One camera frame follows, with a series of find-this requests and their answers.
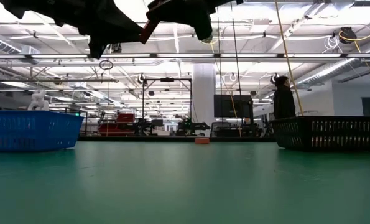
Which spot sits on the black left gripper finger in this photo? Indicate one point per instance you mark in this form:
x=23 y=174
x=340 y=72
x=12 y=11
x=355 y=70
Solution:
x=116 y=28
x=97 y=49

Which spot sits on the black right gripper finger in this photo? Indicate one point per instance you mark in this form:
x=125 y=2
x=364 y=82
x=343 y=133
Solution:
x=175 y=11
x=205 y=25

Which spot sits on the black background robot arm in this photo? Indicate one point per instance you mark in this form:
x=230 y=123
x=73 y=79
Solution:
x=147 y=126
x=192 y=126

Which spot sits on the white building pillar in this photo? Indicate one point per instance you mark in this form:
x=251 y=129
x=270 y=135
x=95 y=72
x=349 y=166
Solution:
x=203 y=93

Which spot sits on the red cabinet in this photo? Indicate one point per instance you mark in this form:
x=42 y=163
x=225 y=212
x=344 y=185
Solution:
x=125 y=118

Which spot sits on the black monitor screen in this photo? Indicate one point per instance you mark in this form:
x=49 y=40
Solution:
x=228 y=105

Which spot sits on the blue plastic basket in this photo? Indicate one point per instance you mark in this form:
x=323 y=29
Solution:
x=32 y=130

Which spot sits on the person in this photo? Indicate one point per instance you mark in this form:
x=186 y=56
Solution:
x=284 y=102

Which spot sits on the green table mat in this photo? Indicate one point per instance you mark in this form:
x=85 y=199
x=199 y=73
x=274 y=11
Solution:
x=172 y=186

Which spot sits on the black plastic basket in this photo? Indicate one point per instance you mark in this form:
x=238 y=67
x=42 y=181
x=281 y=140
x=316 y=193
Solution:
x=327 y=124

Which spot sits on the black metal frame rig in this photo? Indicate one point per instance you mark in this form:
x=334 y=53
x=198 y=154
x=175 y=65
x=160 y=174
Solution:
x=167 y=79

